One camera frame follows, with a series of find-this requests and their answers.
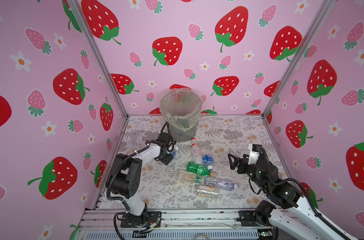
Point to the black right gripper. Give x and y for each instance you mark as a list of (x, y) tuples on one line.
[(244, 162)]

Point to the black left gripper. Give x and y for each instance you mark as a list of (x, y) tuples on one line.
[(168, 159)]

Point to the clear bottle blue cap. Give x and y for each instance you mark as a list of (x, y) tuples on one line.
[(218, 183)]

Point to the Pocari Sweat bottle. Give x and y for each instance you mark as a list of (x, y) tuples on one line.
[(207, 157)]

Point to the clear tea bottle front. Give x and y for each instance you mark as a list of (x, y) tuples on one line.
[(205, 192)]

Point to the clear bottle yellow label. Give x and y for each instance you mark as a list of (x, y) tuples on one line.
[(188, 177)]

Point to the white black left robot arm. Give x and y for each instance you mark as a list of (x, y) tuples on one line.
[(123, 180)]

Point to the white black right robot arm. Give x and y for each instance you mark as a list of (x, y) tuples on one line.
[(289, 207)]

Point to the silver mesh waste bin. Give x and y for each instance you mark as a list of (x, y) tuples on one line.
[(180, 117)]

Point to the clear green bin liner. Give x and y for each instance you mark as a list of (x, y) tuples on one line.
[(180, 108)]

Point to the white bottle red cap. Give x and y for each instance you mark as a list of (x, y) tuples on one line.
[(196, 152)]

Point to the green Sprite bottle yellow cap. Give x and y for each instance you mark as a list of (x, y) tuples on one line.
[(199, 170)]

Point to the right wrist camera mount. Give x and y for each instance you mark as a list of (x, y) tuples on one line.
[(255, 153)]

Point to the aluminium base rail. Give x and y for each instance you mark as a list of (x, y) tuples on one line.
[(174, 224)]

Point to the aluminium frame post left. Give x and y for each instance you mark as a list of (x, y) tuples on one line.
[(98, 22)]

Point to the aluminium frame post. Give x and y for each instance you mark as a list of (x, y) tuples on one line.
[(314, 27), (98, 22)]

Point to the aluminium frame post right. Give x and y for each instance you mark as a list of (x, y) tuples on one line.
[(314, 27)]

